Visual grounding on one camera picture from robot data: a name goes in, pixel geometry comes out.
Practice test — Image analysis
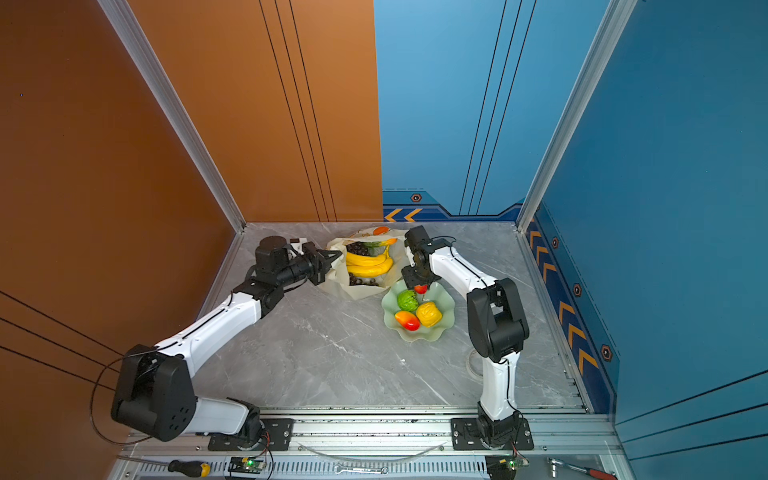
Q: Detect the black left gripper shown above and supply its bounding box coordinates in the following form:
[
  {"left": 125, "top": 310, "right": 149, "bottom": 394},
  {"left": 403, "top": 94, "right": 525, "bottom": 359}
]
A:
[{"left": 275, "top": 244, "right": 342, "bottom": 291}]

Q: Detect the cream plastic bag orange print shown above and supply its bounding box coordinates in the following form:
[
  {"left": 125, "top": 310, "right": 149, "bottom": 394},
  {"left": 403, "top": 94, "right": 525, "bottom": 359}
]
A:
[{"left": 320, "top": 227, "right": 410, "bottom": 300}]

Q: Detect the dark purple grape bunch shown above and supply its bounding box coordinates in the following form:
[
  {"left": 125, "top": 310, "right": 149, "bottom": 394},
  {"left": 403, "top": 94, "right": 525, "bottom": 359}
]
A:
[{"left": 349, "top": 274, "right": 379, "bottom": 286}]

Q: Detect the yellow banana bunch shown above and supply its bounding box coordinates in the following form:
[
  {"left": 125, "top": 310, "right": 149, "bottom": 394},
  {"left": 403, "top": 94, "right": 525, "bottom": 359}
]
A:
[{"left": 346, "top": 246, "right": 394, "bottom": 278}]

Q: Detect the yellow ridged starfruit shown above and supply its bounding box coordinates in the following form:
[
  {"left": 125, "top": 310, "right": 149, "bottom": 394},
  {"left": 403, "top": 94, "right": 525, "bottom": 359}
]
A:
[{"left": 416, "top": 301, "right": 443, "bottom": 328}]

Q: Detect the green orange papaya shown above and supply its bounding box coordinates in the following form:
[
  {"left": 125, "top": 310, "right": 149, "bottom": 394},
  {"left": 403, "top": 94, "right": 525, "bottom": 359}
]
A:
[{"left": 365, "top": 238, "right": 398, "bottom": 249}]

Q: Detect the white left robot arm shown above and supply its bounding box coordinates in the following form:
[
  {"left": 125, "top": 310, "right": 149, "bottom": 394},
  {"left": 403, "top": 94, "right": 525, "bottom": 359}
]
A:
[{"left": 111, "top": 236, "right": 342, "bottom": 447}]

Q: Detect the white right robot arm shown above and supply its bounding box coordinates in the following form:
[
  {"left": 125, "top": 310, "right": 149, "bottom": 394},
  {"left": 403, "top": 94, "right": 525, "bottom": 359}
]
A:
[{"left": 402, "top": 226, "right": 534, "bottom": 451}]

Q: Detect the light green fruit plate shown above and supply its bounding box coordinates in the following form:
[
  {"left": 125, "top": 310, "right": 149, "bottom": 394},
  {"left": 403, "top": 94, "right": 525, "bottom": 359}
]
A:
[{"left": 381, "top": 280, "right": 455, "bottom": 342}]

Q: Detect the small red fruit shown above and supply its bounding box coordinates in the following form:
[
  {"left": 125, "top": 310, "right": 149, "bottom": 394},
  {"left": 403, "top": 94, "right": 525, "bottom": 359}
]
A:
[{"left": 394, "top": 311, "right": 421, "bottom": 332}]

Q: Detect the small circuit board right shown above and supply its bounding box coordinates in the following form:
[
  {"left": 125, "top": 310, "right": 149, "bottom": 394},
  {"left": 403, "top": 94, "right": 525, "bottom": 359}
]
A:
[{"left": 498, "top": 457, "right": 526, "bottom": 478}]

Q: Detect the green circuit board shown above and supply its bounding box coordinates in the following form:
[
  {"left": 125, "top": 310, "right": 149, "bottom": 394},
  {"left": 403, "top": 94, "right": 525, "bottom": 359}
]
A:
[{"left": 227, "top": 456, "right": 267, "bottom": 478}]

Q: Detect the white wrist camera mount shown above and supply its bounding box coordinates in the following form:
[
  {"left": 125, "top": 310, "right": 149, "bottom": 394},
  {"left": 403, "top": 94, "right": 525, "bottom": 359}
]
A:
[{"left": 289, "top": 238, "right": 308, "bottom": 255}]

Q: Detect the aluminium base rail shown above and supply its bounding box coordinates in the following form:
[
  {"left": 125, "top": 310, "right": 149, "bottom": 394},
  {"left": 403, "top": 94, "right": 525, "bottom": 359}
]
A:
[{"left": 109, "top": 406, "right": 634, "bottom": 479}]

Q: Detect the aluminium corner post left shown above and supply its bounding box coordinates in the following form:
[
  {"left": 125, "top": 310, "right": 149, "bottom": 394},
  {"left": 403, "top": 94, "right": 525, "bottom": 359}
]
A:
[{"left": 98, "top": 0, "right": 246, "bottom": 234}]

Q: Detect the aluminium corner post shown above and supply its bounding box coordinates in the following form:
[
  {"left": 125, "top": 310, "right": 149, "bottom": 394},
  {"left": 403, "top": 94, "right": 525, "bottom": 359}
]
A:
[
  {"left": 515, "top": 0, "right": 637, "bottom": 233},
  {"left": 98, "top": 0, "right": 246, "bottom": 234}
]

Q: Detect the yellow handled screwdriver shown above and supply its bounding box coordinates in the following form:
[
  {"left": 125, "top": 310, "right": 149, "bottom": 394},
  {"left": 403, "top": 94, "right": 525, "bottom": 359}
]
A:
[{"left": 167, "top": 460, "right": 211, "bottom": 478}]

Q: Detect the red handled tool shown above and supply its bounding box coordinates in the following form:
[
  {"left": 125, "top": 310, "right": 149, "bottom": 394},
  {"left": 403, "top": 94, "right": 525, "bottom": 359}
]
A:
[{"left": 546, "top": 457, "right": 617, "bottom": 480}]

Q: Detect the aluminium corner post right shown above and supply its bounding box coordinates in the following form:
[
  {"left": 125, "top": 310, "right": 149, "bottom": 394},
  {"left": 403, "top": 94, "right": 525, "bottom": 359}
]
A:
[{"left": 515, "top": 0, "right": 637, "bottom": 233}]

